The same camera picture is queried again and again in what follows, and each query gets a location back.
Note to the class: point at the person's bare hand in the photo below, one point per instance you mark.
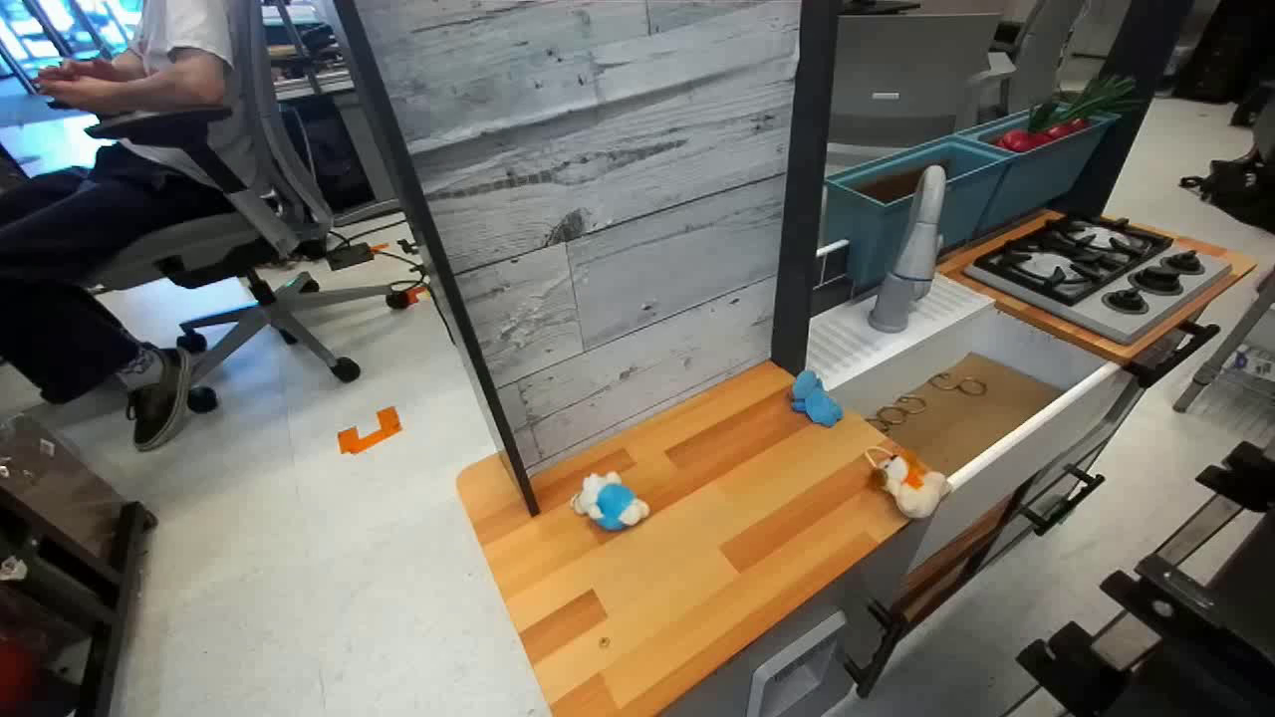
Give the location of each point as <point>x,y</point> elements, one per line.
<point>95,89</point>

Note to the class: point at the seated person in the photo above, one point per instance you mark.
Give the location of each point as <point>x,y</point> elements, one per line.
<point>95,242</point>

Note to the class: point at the gray office chair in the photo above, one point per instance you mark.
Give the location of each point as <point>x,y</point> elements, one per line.
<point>265,242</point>

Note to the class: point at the dark metal cart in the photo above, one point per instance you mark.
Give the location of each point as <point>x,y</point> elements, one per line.
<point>61,532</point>

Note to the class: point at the white and blue plush toy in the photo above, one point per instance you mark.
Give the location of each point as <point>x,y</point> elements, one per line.
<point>611,502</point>

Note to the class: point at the wooden countertop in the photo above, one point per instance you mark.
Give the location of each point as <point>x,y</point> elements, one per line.
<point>691,545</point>

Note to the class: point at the teal plastic bin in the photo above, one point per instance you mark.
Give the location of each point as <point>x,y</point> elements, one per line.
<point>861,223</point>

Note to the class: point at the gray cabinet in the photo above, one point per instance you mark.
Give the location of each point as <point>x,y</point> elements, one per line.
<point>917,72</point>

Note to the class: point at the white sink with drainboard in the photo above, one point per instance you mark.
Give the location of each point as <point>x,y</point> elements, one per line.
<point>878,350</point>

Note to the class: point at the white and orange plush toy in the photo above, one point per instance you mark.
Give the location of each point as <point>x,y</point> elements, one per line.
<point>911,485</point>

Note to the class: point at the red toy vegetable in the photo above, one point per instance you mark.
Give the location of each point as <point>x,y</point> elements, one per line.
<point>1023,139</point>

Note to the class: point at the teal bin with vegetables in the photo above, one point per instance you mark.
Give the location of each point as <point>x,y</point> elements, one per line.
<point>1048,173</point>

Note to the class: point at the green toy vegetable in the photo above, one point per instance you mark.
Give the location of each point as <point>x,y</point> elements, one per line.
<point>1083,104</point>

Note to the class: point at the gray toy stove top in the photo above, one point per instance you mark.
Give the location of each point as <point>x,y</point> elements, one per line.
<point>1060,307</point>

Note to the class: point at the black burner grate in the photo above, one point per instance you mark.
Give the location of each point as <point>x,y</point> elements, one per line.
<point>1083,259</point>

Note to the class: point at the black stove knob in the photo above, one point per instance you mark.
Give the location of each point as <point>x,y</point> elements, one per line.
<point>1184,259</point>
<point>1125,300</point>
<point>1156,279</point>

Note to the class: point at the black slanted frame post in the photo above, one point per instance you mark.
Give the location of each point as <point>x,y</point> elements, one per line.
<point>439,265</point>

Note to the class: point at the orange plastic bracket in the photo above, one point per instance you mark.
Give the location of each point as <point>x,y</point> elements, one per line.
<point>367,435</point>

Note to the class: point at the gray wood-print wall panel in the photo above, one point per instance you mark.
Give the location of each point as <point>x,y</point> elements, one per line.
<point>601,200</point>

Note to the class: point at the black upright frame post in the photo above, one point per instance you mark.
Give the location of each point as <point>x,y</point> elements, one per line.
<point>807,185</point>

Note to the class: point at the toy stove with wooden frame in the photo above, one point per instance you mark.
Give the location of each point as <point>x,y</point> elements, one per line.
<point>977,245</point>

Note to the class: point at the black metal frame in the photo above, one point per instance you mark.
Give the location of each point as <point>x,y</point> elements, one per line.
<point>1168,622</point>

